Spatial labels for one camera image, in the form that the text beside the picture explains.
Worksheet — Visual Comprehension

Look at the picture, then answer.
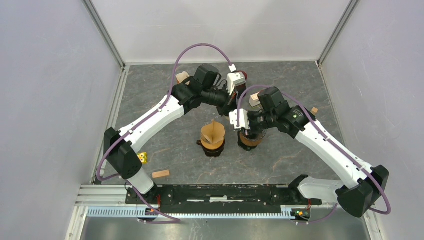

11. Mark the light orange wooden ring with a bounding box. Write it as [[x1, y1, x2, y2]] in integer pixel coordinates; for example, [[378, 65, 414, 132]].
[[200, 139, 226, 151]]

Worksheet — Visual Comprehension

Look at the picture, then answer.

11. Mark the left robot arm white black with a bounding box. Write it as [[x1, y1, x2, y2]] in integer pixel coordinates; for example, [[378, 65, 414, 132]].
[[102, 64, 246, 204]]

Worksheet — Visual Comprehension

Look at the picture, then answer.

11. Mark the clear glass dripper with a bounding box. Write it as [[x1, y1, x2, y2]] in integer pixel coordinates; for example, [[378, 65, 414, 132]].
[[200, 127, 226, 150]]

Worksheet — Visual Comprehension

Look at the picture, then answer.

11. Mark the flat wooden block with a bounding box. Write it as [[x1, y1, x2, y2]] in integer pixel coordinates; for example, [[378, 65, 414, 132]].
[[152, 169, 171, 179]]

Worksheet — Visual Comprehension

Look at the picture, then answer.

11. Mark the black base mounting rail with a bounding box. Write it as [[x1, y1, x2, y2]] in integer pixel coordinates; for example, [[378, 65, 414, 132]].
[[143, 184, 323, 214]]

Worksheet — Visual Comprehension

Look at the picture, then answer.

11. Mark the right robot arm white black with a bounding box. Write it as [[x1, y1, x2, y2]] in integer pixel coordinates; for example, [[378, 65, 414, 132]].
[[233, 85, 392, 218]]

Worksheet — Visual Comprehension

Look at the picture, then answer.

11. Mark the brown glass dripper cup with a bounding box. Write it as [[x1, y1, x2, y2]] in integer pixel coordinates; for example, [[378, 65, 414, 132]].
[[196, 140, 225, 158]]

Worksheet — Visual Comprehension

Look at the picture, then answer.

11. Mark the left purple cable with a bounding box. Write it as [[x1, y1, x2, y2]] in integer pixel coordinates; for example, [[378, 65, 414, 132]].
[[96, 43, 237, 224]]

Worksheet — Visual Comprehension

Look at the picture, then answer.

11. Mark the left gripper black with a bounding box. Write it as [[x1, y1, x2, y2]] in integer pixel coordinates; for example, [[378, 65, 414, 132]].
[[201, 84, 239, 118]]

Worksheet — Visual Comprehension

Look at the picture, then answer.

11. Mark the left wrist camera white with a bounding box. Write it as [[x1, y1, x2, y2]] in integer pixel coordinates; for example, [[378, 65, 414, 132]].
[[226, 72, 244, 96]]

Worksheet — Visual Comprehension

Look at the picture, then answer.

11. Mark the orange coffee filter box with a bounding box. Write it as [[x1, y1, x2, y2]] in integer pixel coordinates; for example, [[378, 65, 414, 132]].
[[175, 71, 190, 85]]

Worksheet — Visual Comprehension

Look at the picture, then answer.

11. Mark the colourful toy block stack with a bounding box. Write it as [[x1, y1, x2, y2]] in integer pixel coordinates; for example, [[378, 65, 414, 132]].
[[248, 92, 261, 108]]

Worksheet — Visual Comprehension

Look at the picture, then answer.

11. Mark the dark red black carafe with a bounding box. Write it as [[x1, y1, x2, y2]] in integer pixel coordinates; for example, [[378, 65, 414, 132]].
[[237, 70, 248, 95]]

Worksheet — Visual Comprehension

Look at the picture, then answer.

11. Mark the yellow green toy figure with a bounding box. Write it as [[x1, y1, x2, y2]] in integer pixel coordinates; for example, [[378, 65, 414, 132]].
[[137, 152, 148, 164]]

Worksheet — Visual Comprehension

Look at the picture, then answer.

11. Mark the purple cable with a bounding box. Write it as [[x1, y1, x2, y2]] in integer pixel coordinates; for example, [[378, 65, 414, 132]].
[[236, 85, 392, 225], [96, 43, 237, 224]]

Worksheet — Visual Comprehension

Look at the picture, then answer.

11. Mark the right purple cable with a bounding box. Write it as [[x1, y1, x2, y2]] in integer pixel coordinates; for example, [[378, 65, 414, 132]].
[[236, 85, 392, 225]]

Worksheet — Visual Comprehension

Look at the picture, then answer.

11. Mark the small wooden cube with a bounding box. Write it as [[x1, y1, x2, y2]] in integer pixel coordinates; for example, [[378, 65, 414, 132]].
[[310, 107, 318, 116]]

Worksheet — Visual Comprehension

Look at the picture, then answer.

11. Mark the green glass dripper cup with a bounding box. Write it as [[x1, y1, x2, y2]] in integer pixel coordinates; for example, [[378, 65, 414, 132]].
[[238, 144, 258, 152]]

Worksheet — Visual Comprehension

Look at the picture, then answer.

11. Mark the brown paper coffee filter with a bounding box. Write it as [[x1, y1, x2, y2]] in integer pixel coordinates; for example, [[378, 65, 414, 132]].
[[200, 120, 226, 145]]

